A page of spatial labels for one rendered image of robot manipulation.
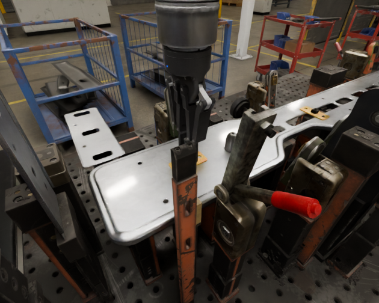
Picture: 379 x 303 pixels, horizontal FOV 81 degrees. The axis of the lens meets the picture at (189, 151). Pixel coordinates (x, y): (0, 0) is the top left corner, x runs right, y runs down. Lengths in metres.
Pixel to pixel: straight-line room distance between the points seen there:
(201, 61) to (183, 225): 0.24
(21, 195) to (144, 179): 0.21
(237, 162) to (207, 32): 0.18
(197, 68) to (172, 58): 0.04
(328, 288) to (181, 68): 0.66
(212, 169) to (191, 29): 0.29
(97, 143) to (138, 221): 0.28
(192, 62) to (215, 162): 0.25
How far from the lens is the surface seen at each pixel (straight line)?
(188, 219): 0.32
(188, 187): 0.27
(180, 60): 0.35
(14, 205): 0.42
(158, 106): 0.66
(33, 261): 0.84
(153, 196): 0.45
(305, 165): 0.47
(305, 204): 0.28
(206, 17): 0.34
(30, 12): 8.08
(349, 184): 0.53
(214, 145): 0.57
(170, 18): 0.34
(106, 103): 2.83
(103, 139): 0.63
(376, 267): 0.88
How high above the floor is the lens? 1.34
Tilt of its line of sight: 39 degrees down
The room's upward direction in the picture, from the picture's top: straight up
